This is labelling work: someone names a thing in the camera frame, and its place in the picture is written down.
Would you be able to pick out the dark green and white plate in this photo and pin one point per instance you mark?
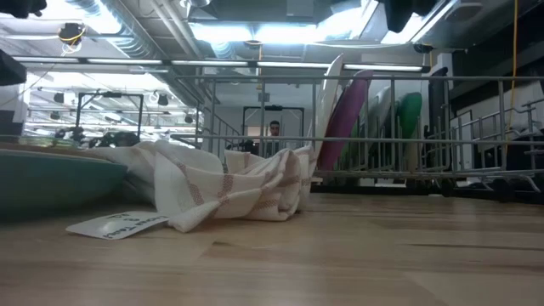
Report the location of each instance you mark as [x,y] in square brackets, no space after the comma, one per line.
[410,115]

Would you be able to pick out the tan plate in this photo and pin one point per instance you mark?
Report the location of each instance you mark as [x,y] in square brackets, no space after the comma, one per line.
[64,152]

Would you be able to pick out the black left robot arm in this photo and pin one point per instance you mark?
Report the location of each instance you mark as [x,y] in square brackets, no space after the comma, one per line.
[21,6]

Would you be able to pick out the person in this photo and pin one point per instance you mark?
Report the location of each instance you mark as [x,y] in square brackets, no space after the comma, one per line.
[275,127]

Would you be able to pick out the purple plate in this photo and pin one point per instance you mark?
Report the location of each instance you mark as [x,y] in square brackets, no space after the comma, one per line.
[344,123]

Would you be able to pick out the white striped dish towel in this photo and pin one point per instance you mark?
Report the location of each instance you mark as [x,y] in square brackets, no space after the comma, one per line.
[191,183]

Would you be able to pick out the bright ceiling lamp panel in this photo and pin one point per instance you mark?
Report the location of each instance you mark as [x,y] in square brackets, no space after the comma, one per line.
[276,33]

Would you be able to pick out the background robot arms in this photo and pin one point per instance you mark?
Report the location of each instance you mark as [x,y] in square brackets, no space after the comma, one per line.
[123,138]

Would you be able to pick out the white paper price tag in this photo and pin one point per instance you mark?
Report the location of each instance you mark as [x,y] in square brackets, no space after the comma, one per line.
[115,225]

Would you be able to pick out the large teal plate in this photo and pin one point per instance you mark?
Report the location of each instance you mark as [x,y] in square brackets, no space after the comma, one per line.
[51,183]

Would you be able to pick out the black equipment box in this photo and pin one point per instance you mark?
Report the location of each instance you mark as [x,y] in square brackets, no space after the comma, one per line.
[8,127]

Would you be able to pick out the overhead frame light bar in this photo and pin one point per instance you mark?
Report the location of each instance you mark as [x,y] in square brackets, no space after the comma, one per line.
[212,63]

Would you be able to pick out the black table edge rail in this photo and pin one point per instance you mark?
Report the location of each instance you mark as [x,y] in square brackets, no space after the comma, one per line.
[382,190]

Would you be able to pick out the black frame stand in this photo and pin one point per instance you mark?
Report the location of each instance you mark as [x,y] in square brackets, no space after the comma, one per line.
[110,94]

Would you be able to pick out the silver ventilation duct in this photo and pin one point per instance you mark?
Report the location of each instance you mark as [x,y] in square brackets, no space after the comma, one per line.
[127,38]

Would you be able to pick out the black overhead camera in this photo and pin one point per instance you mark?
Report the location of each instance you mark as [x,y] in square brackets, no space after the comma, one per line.
[70,33]

